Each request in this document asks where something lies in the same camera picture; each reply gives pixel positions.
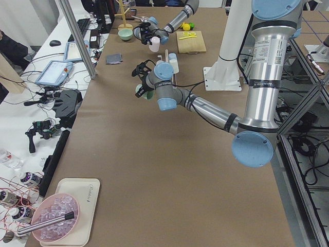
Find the yellow lemon upper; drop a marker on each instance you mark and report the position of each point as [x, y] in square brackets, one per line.
[186, 27]

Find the pink bowl of ice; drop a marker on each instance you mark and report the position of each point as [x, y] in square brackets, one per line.
[56, 205]

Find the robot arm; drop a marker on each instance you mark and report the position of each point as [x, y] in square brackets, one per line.
[189, 9]
[272, 24]

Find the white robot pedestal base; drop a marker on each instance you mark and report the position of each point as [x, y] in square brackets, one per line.
[224, 73]

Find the pink plastic cup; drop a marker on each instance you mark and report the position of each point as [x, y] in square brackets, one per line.
[154, 44]

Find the grey folded cloth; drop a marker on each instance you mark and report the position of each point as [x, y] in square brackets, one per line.
[114, 59]

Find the yellow plastic knife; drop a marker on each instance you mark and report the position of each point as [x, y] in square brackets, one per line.
[189, 37]

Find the person in black jacket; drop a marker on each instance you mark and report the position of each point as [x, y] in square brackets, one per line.
[16, 52]

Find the metal scoop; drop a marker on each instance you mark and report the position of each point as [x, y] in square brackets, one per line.
[141, 19]

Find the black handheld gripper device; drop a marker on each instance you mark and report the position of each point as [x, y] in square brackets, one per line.
[45, 128]

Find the light green bowl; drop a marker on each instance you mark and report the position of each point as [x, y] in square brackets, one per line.
[125, 34]

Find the wooden mug tree stand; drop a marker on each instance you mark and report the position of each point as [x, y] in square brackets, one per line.
[123, 11]

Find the green plastic cup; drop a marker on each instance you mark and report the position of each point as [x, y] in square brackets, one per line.
[149, 95]

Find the teach pendant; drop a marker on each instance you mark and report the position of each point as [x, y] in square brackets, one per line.
[54, 73]
[72, 53]

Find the metal rod tool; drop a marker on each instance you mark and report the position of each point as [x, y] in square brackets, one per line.
[34, 227]

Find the teach pendant near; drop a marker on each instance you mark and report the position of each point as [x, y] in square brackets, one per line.
[54, 73]

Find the cream plastic tray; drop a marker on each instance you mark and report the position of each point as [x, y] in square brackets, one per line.
[85, 191]

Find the black computer mouse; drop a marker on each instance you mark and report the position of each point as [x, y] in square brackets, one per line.
[54, 43]

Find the black keyboard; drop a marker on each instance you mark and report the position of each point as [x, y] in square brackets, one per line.
[83, 25]

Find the white plastic cup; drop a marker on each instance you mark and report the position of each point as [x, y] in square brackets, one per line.
[174, 64]

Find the green lime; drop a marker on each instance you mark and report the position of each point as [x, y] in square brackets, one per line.
[191, 26]

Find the white wire cup rack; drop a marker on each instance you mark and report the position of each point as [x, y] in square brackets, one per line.
[166, 59]

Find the black computer monitor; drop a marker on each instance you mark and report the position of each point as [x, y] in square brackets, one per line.
[104, 11]

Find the aluminium frame post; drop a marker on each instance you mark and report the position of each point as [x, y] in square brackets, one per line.
[75, 31]

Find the blue plastic cup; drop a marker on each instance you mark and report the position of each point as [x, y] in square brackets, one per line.
[172, 56]

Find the teach pendant far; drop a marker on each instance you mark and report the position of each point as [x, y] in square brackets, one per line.
[72, 53]

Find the bamboo cutting board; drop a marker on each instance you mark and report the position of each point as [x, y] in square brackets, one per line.
[191, 46]

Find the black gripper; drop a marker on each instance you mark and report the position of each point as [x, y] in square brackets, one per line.
[138, 31]
[143, 87]

